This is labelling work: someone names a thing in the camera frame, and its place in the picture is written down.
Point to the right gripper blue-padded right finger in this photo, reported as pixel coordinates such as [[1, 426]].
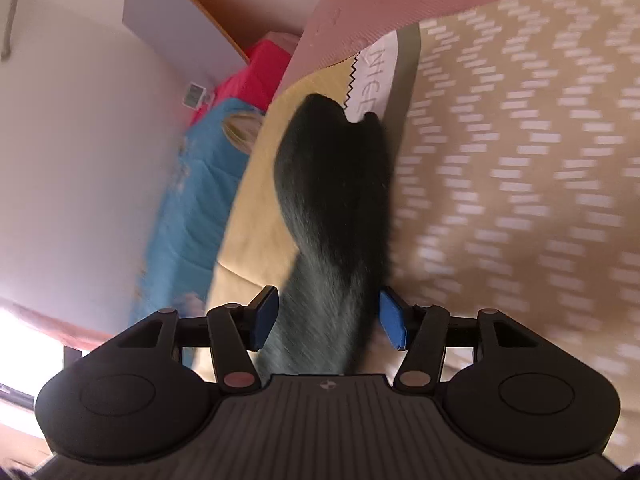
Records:
[[420, 332]]

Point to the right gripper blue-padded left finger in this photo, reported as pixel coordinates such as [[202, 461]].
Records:
[[235, 331]]

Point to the dark green knit sweater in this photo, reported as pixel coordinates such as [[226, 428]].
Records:
[[332, 179]]

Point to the blue floral folded quilt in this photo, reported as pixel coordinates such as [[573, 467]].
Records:
[[193, 214]]

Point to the yellow and beige patterned bedsheet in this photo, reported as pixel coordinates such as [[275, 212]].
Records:
[[515, 132]]

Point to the small white digital clock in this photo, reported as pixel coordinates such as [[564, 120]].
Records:
[[194, 96]]

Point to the grey wooden headboard panel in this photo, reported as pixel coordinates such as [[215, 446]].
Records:
[[187, 37]]

